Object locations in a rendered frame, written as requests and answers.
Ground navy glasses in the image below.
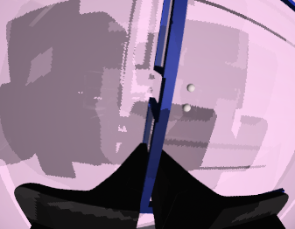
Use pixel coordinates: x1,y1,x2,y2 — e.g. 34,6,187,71
140,0,187,213

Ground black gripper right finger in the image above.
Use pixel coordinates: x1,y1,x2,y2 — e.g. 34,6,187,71
151,149,289,229

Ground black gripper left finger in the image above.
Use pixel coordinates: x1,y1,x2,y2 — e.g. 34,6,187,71
15,142,148,229

